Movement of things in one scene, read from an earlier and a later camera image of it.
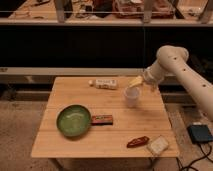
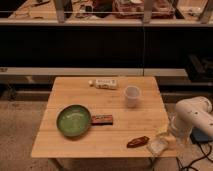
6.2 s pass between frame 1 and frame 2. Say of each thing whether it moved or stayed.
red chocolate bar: stayed
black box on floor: stayed
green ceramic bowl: stayed
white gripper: moved
